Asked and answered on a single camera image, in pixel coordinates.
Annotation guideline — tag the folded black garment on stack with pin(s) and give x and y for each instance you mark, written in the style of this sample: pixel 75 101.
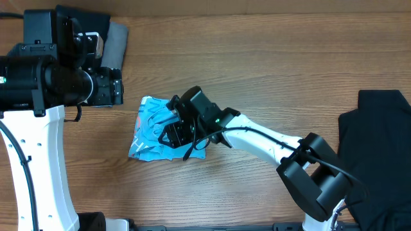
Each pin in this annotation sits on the folded black garment on stack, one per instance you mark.
pixel 89 20

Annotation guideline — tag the light blue printed t-shirt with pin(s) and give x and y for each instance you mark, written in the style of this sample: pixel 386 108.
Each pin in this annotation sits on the light blue printed t-shirt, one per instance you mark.
pixel 152 117

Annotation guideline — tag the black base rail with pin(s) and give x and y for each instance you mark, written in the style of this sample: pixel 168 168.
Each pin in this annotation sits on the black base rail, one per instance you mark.
pixel 274 227

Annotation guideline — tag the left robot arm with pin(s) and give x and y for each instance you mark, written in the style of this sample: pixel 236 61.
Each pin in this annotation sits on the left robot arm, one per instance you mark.
pixel 57 65

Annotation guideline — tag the folded grey garment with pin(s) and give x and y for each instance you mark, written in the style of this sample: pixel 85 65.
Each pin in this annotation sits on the folded grey garment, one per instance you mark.
pixel 115 46

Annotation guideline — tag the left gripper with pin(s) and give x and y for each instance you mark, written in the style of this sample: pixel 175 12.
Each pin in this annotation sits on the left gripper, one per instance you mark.
pixel 112 87

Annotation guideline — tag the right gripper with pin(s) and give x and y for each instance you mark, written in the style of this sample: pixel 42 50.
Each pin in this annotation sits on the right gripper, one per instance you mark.
pixel 179 129

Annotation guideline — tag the black garment at right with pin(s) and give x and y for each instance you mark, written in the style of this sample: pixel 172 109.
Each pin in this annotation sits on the black garment at right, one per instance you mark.
pixel 375 147

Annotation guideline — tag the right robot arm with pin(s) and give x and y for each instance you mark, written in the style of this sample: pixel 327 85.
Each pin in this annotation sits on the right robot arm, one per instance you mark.
pixel 309 168

